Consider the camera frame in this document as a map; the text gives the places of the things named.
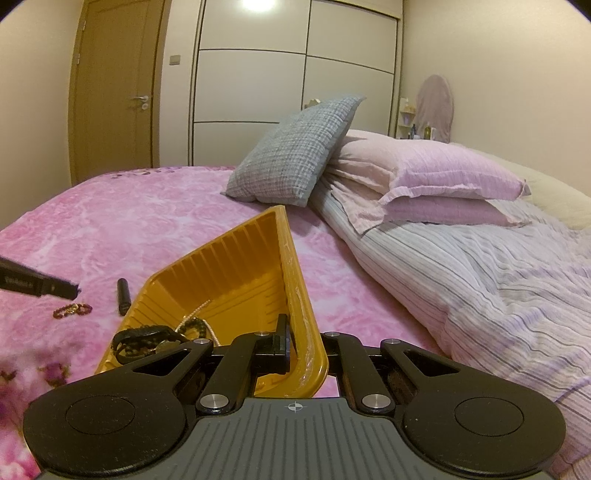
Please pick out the beige house-shaped ornament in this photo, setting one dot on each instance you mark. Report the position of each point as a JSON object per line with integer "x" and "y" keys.
{"x": 313, "y": 103}

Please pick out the yellow plastic tray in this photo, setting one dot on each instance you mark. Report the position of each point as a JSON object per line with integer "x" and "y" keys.
{"x": 240, "y": 272}

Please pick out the brown wooden door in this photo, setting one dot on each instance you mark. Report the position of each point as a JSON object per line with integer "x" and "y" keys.
{"x": 115, "y": 92}

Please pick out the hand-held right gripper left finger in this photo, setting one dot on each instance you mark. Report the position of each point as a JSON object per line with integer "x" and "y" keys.
{"x": 284, "y": 344}

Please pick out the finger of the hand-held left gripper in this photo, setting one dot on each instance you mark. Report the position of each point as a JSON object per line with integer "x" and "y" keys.
{"x": 46, "y": 284}

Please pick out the white wardrobe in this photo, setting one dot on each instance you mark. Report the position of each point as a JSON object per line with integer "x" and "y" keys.
{"x": 277, "y": 69}

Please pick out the pink floral blanket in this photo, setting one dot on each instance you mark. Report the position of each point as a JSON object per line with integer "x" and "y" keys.
{"x": 138, "y": 221}

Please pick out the grey checked pillow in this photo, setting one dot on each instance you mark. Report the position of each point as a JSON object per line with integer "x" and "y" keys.
{"x": 295, "y": 152}

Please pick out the small white shelf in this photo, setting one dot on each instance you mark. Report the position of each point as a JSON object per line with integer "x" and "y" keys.
{"x": 406, "y": 115}

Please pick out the pink pillow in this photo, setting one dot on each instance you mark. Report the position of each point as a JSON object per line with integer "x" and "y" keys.
{"x": 452, "y": 212}
{"x": 429, "y": 161}

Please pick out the striped duvet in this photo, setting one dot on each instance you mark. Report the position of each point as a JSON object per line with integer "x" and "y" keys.
{"x": 461, "y": 286}

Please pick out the wall light switch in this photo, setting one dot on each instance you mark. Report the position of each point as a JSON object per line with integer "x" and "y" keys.
{"x": 174, "y": 59}

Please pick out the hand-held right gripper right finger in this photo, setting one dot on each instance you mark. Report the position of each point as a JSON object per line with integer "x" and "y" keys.
{"x": 336, "y": 348}

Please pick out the dark round hair clip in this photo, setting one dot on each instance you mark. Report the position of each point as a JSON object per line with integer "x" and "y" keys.
{"x": 138, "y": 333}

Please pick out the small bottles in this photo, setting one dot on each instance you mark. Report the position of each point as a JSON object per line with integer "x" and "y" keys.
{"x": 427, "y": 131}

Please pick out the small black hair clip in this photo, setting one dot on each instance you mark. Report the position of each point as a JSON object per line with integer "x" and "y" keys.
{"x": 123, "y": 295}

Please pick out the cream quilted bedding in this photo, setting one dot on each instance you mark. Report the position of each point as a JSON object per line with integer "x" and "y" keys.
{"x": 554, "y": 194}

